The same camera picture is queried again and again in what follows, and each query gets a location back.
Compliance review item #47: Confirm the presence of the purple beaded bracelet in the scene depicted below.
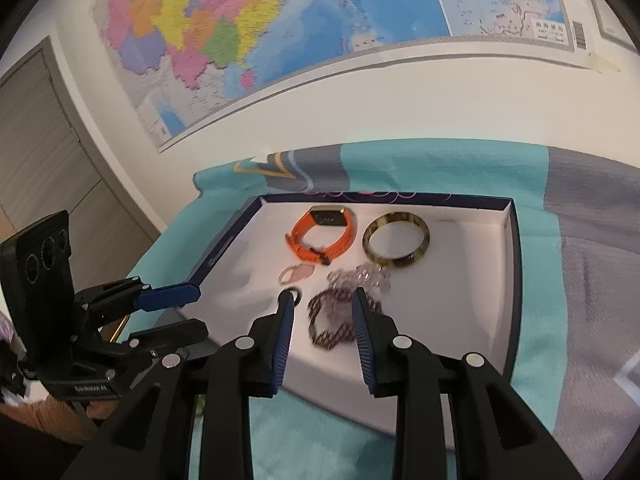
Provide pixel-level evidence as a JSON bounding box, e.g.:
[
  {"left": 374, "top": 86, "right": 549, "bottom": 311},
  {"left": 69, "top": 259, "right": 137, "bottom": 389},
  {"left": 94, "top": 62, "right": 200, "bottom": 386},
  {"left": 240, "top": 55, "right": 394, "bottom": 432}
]
[{"left": 306, "top": 287, "right": 383, "bottom": 351}]

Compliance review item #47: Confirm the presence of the patterned cloth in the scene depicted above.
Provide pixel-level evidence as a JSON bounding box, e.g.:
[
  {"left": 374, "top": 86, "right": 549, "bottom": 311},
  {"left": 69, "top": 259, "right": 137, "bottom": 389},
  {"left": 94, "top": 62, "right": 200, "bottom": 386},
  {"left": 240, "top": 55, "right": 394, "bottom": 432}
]
[{"left": 0, "top": 310, "right": 28, "bottom": 406}]

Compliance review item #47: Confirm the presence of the colourful wall map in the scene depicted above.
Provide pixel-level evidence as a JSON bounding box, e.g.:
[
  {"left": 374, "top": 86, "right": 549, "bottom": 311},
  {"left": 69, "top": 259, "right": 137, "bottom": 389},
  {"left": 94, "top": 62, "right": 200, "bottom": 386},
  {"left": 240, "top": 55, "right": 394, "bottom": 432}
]
[{"left": 90, "top": 0, "right": 588, "bottom": 153}]

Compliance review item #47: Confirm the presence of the clear crystal bracelet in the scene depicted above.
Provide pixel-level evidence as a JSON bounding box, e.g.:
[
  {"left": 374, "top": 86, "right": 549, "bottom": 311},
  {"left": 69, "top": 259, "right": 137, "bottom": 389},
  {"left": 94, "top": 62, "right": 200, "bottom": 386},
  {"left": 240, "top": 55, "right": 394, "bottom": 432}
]
[{"left": 327, "top": 264, "right": 393, "bottom": 293}]

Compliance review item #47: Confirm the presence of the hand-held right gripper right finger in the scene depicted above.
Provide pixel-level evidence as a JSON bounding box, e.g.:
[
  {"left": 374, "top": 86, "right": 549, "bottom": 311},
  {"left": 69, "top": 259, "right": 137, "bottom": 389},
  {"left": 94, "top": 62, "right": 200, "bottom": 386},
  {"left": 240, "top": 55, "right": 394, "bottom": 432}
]
[{"left": 351, "top": 287, "right": 586, "bottom": 480}]

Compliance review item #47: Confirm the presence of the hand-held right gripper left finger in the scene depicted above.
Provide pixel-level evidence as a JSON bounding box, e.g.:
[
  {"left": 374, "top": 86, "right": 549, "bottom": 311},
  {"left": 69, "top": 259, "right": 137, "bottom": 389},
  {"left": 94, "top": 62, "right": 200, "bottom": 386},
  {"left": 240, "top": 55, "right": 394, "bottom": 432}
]
[{"left": 60, "top": 290, "right": 296, "bottom": 480}]

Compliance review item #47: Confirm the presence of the white wall outlet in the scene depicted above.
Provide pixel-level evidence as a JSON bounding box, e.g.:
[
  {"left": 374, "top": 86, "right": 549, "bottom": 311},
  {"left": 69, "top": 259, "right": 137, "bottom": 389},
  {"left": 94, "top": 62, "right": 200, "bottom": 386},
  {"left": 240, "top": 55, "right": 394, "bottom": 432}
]
[{"left": 586, "top": 0, "right": 638, "bottom": 43}]

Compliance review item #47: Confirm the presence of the pink ring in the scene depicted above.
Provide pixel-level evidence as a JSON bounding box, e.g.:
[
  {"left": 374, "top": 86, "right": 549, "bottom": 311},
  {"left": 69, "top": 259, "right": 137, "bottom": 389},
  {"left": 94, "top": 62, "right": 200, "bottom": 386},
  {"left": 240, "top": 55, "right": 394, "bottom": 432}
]
[{"left": 279, "top": 263, "right": 317, "bottom": 287}]

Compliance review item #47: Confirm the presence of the orange smart watch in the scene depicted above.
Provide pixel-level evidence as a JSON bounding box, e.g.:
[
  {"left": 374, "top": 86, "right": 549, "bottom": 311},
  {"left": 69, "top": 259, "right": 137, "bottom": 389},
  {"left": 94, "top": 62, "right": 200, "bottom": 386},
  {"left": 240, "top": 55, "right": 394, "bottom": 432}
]
[{"left": 285, "top": 205, "right": 358, "bottom": 266}]

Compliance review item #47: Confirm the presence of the person's left hand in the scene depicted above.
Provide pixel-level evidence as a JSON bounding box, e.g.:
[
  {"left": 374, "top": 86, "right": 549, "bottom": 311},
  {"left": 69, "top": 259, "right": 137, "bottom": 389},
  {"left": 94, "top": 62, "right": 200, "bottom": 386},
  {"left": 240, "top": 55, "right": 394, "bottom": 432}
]
[{"left": 0, "top": 397, "right": 116, "bottom": 443}]

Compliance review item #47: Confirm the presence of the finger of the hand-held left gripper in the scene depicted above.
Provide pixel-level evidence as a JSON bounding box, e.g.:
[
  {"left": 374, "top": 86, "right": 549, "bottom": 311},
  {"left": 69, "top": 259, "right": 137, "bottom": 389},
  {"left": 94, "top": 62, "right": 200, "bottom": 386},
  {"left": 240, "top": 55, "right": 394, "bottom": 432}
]
[
  {"left": 102, "top": 319, "right": 210, "bottom": 358},
  {"left": 75, "top": 276, "right": 202, "bottom": 323}
]

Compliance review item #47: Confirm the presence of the clear tape piece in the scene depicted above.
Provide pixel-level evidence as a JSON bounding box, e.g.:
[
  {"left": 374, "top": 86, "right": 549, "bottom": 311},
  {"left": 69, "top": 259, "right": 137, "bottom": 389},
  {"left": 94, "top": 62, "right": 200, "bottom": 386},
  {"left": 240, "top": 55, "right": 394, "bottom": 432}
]
[{"left": 590, "top": 52, "right": 621, "bottom": 73}]

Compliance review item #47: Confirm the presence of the grey wooden door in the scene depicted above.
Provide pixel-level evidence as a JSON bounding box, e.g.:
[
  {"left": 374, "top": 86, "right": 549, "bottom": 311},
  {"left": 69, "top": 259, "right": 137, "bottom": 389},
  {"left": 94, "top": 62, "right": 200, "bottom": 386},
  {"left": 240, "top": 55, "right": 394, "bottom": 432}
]
[{"left": 0, "top": 35, "right": 166, "bottom": 291}]

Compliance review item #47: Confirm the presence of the navy patterned box tray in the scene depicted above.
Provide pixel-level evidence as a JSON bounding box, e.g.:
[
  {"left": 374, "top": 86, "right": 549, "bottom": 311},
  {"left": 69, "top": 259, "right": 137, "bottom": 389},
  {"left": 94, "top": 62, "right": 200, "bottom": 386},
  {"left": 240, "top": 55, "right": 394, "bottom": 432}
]
[{"left": 187, "top": 191, "right": 523, "bottom": 453}]

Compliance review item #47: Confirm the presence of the tortoiseshell bangle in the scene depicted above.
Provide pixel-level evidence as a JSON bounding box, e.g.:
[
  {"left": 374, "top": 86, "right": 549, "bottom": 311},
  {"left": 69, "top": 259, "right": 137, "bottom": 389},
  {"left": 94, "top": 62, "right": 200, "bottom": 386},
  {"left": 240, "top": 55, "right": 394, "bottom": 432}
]
[{"left": 362, "top": 211, "right": 431, "bottom": 269}]

